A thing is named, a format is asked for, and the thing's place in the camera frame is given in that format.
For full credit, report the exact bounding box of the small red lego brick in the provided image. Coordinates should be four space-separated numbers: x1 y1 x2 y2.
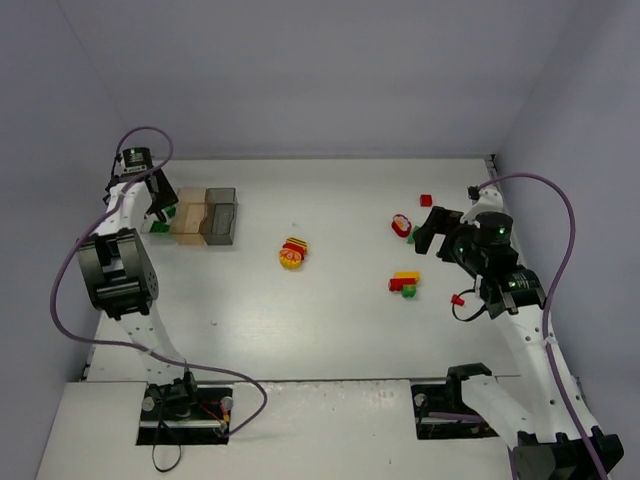
420 194 433 207

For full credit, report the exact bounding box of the red flower print lego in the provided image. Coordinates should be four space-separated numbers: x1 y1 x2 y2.
391 214 412 238

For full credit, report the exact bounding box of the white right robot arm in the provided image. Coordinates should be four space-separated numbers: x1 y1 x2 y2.
413 206 624 479

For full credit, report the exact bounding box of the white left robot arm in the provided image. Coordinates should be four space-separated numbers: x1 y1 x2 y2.
77 147 197 420

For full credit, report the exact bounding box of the tan plastic container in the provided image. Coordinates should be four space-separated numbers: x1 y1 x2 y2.
170 187 207 246

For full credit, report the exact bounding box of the green lego in container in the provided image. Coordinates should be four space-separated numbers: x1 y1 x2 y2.
149 221 170 234

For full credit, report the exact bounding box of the green slope lego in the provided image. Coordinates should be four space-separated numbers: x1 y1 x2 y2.
407 226 420 245

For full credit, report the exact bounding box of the clear plastic container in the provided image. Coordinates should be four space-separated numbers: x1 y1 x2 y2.
140 217 171 236

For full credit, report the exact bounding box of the yellow long lego brick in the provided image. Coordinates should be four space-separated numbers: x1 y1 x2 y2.
394 271 420 284

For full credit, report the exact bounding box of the grey plastic container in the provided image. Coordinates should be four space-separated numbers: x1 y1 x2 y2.
200 187 238 246

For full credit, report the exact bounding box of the green number two lego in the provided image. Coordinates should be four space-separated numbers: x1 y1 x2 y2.
401 284 417 298

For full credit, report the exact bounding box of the red long lego brick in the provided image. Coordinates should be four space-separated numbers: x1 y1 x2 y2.
388 277 418 292

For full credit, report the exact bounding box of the small red lego piece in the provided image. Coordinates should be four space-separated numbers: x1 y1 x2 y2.
451 294 465 306

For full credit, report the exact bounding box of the red curved lego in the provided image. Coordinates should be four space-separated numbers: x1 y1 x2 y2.
280 244 307 261

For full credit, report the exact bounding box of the yellow striped curved lego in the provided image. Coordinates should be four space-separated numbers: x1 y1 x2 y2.
285 237 308 253

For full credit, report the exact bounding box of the yellow butterfly print lego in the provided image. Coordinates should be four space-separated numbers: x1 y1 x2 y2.
279 250 304 270

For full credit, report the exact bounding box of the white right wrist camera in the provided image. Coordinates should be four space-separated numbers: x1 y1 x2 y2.
460 186 504 224

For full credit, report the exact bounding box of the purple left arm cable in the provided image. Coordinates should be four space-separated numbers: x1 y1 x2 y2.
49 126 269 439

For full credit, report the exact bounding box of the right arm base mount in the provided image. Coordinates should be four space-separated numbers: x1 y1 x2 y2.
411 363 498 440

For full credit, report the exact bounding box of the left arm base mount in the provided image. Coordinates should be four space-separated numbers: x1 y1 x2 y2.
136 385 234 446

